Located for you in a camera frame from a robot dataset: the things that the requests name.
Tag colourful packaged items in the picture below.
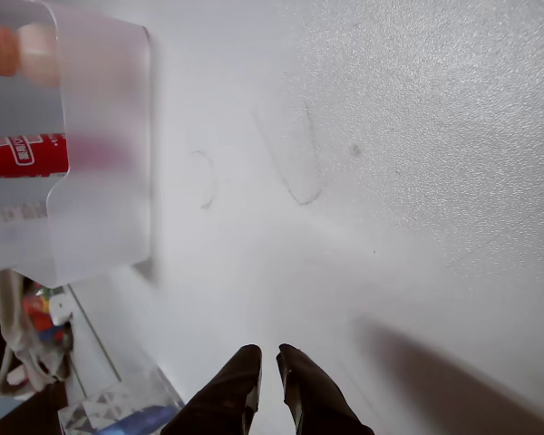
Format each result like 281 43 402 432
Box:
21 283 72 345

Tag clutter beside table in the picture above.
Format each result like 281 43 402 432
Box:
0 266 72 398

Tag red tube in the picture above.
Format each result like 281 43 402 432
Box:
0 132 128 181

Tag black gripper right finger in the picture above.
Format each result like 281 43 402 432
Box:
276 343 375 435

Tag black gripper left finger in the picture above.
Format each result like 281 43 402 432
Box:
160 343 263 435

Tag blue round hair brush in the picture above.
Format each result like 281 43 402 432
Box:
112 405 182 435

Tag frosted plastic tray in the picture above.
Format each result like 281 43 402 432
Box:
0 0 158 289

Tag pink bottle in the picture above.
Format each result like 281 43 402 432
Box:
0 22 63 88

